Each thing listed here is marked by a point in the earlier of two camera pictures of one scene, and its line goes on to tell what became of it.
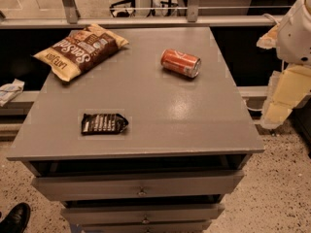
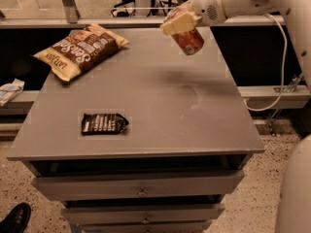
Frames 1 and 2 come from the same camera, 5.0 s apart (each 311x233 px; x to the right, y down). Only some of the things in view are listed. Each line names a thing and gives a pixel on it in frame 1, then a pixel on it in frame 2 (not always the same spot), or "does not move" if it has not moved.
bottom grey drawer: (198, 226) does not move
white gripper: (295, 38) → (207, 6)
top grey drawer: (132, 185) does not move
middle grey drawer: (147, 213) does not move
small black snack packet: (103, 123) does not move
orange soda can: (181, 62) → (190, 41)
